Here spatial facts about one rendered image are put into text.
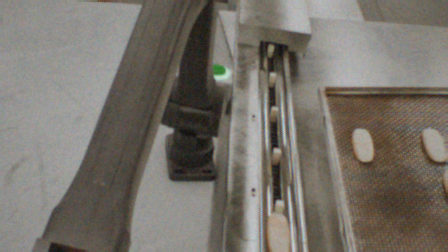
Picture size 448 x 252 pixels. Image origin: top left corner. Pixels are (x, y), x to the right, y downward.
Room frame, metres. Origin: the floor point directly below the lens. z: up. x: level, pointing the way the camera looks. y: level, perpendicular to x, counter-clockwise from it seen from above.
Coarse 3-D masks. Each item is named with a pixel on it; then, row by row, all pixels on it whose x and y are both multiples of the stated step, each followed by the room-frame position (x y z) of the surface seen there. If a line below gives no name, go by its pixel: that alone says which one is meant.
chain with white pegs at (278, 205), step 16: (272, 48) 1.23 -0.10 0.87; (272, 64) 1.19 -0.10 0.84; (272, 80) 1.09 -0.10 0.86; (272, 96) 1.05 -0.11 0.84; (272, 112) 0.95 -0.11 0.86; (272, 128) 0.92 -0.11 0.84; (272, 144) 0.87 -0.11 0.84; (272, 160) 0.81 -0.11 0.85; (272, 176) 0.77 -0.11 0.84; (272, 192) 0.73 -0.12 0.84
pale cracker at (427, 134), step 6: (426, 132) 0.87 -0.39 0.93; (432, 132) 0.87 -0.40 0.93; (426, 138) 0.85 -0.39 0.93; (432, 138) 0.85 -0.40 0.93; (438, 138) 0.85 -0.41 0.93; (426, 144) 0.84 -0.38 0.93; (432, 144) 0.83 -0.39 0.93; (438, 144) 0.83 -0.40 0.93; (426, 150) 0.82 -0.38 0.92; (432, 150) 0.82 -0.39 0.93; (438, 150) 0.82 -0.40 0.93; (444, 150) 0.82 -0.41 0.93; (432, 156) 0.80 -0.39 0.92; (438, 156) 0.80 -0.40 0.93; (444, 156) 0.80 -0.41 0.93
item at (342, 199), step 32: (320, 96) 1.00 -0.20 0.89; (352, 96) 1.01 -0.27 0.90; (416, 96) 1.01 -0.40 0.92; (384, 128) 0.89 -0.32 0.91; (416, 128) 0.90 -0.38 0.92; (352, 160) 0.79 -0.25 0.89; (384, 160) 0.80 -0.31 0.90; (352, 192) 0.71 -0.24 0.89; (416, 192) 0.71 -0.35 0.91; (352, 224) 0.63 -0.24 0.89; (384, 224) 0.63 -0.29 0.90; (416, 224) 0.64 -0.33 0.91
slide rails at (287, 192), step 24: (264, 48) 1.25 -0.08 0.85; (264, 72) 1.13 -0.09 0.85; (264, 96) 1.02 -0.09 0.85; (264, 120) 0.93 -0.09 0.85; (264, 144) 0.85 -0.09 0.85; (288, 144) 0.86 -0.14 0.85; (264, 168) 0.78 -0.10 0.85; (288, 168) 0.79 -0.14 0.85; (264, 192) 0.71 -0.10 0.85; (288, 192) 0.72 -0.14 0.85; (264, 216) 0.66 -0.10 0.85; (288, 216) 0.66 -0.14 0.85; (264, 240) 0.60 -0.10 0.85
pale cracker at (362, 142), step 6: (354, 132) 0.87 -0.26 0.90; (360, 132) 0.86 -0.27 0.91; (366, 132) 0.87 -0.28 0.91; (354, 138) 0.85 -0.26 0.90; (360, 138) 0.84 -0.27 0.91; (366, 138) 0.84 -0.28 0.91; (354, 144) 0.83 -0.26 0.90; (360, 144) 0.83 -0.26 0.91; (366, 144) 0.83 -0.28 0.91; (372, 144) 0.83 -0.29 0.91; (354, 150) 0.81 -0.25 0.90; (360, 150) 0.81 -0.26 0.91; (366, 150) 0.81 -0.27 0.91; (372, 150) 0.81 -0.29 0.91; (360, 156) 0.79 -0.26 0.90; (366, 156) 0.79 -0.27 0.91; (372, 156) 0.80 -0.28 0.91
